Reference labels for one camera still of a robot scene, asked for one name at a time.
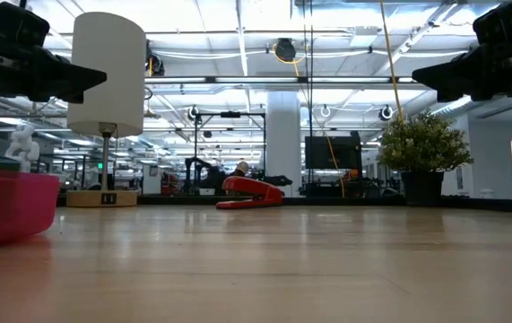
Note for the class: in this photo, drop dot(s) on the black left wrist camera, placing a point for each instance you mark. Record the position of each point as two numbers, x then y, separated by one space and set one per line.
4 22

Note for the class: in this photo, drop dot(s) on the black monitor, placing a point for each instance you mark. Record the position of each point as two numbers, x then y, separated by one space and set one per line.
332 152

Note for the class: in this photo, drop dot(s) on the white humanoid figure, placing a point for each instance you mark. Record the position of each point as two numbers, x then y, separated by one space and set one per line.
21 145

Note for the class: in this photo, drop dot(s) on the pink plastic pencil case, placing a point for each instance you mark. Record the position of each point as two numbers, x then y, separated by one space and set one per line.
9 211

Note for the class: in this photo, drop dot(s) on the red stapler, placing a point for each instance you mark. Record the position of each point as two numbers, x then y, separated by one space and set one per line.
255 188

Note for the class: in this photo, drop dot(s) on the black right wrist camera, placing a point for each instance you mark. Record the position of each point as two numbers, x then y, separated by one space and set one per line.
506 24

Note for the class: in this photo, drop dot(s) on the black metal stand frame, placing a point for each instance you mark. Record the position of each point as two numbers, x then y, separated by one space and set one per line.
230 114

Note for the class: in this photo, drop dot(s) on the person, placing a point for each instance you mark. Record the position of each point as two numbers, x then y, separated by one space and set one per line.
242 167

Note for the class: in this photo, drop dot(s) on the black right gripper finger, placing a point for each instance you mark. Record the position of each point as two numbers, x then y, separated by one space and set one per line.
453 78

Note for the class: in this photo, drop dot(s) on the potted green plant black pot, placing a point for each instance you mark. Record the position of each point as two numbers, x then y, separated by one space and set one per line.
421 143

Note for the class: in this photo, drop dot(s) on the white shade wooden base lamp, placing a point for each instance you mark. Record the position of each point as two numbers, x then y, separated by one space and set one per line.
121 116

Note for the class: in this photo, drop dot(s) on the black aluminium table frame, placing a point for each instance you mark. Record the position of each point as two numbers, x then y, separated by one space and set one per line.
170 199

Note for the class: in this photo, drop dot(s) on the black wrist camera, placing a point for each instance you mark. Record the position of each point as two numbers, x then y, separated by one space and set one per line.
4 22
506 24

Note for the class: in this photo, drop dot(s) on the white building column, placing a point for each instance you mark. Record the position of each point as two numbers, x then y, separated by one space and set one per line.
282 143

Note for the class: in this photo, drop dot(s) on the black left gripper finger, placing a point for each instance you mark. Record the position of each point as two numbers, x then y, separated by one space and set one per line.
67 78

